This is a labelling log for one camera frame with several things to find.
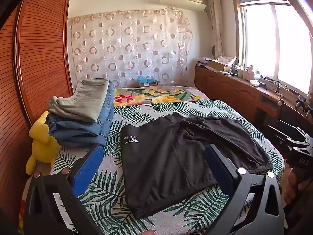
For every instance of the black pants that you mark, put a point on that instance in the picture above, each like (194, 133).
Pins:
(159, 164)

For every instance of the long wooden cabinet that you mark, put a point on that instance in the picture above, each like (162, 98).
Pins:
(232, 90)

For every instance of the bed with leaf-print sheet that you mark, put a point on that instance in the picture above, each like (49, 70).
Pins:
(110, 200)

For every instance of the yellow plush toy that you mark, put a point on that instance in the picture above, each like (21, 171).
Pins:
(44, 139)

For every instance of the pink figurine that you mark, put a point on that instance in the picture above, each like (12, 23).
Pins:
(251, 73)

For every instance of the black tripod clamp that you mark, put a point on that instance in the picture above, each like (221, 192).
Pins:
(301, 104)

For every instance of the blue plastic bag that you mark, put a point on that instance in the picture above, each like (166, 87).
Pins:
(145, 80)

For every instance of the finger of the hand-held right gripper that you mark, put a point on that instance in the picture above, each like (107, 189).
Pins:
(286, 133)

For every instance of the wooden slatted wardrobe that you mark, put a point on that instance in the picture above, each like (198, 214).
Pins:
(41, 53)

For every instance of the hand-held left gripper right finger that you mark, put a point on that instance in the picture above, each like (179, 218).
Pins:
(220, 161)

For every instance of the wooden-framed window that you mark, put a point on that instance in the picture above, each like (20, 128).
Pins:
(293, 49)

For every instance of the beige window curtain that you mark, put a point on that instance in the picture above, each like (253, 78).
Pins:
(215, 24)

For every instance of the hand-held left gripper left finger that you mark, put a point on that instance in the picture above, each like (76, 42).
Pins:
(88, 171)

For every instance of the folded grey-green pants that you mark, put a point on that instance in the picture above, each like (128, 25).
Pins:
(80, 100)

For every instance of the floral pillow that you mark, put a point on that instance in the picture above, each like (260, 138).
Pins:
(146, 95)

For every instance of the circle-print curtain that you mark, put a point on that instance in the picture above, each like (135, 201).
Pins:
(127, 49)

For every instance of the person's left hand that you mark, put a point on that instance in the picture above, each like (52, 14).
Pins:
(146, 232)

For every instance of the person's right hand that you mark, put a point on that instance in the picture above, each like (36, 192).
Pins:
(291, 178)

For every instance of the folded blue jeans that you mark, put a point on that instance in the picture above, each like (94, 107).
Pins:
(73, 134)

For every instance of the cardboard box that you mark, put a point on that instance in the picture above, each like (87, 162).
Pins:
(218, 65)

